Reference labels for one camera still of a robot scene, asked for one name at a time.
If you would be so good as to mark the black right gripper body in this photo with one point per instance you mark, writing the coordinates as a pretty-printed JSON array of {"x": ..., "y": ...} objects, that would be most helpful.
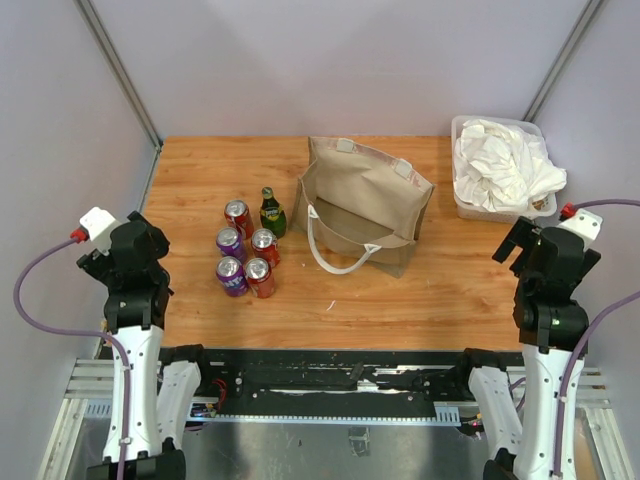
[{"x": 588, "y": 257}]

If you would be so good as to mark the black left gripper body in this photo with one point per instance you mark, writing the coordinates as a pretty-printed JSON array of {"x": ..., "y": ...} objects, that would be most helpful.
[{"x": 102, "y": 265}]

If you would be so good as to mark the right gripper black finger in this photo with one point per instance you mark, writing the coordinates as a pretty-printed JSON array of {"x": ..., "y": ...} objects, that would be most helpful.
[
  {"x": 506, "y": 247},
  {"x": 525, "y": 237}
]

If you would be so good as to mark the purple soda can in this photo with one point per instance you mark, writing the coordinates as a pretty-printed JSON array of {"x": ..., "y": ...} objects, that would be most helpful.
[
  {"x": 230, "y": 273},
  {"x": 230, "y": 243}
]

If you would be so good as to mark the red Coke can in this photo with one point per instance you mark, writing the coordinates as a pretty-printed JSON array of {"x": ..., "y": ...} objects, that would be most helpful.
[
  {"x": 237, "y": 215},
  {"x": 259, "y": 276},
  {"x": 264, "y": 245}
]

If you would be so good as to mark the green glass bottle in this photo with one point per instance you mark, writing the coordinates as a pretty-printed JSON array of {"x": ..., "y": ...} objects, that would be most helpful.
[{"x": 272, "y": 214}]

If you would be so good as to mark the tan canvas tote bag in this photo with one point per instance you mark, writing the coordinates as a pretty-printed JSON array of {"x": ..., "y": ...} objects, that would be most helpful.
[{"x": 358, "y": 205}]

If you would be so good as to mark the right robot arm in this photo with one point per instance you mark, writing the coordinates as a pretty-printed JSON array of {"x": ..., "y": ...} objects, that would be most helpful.
[{"x": 538, "y": 442}]

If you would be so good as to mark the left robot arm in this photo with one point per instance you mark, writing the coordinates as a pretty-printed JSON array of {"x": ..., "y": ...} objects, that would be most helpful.
[{"x": 150, "y": 399}]

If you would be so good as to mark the white plastic basket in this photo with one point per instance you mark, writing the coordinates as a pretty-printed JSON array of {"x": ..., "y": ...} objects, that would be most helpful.
[{"x": 500, "y": 165}]

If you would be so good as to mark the crumpled white cloth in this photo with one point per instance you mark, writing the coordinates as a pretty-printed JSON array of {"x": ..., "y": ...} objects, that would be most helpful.
[{"x": 505, "y": 165}]

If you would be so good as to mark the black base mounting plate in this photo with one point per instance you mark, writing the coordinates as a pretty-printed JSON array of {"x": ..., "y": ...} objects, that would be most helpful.
[{"x": 351, "y": 382}]

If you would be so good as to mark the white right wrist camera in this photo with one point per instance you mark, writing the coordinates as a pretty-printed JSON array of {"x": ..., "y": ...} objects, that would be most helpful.
[{"x": 581, "y": 222}]

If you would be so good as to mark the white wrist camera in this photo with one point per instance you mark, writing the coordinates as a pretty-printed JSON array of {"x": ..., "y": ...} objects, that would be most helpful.
[
  {"x": 96, "y": 226},
  {"x": 581, "y": 222}
]

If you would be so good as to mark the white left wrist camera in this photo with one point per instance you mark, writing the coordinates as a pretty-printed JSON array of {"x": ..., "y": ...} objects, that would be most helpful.
[{"x": 96, "y": 226}]

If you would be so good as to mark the aluminium rail frame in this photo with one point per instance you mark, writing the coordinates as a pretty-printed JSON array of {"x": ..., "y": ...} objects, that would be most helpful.
[{"x": 191, "y": 412}]

